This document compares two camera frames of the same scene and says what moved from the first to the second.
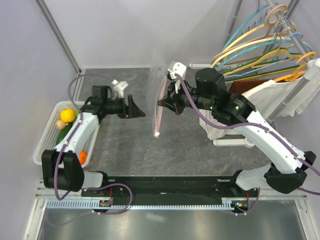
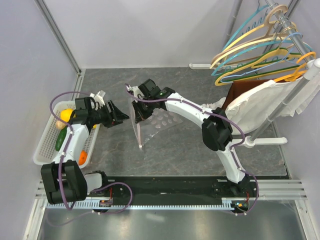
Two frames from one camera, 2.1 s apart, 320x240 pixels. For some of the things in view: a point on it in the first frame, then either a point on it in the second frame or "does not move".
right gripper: [172, 101] → [140, 115]
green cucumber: [63, 132] does not move
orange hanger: [299, 70] does not move
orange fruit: [83, 156] does not move
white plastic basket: [47, 141] does not move
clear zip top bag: [158, 77] → [159, 119]
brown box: [243, 86] does not move
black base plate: [165, 188] does not move
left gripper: [132, 110] → [114, 118]
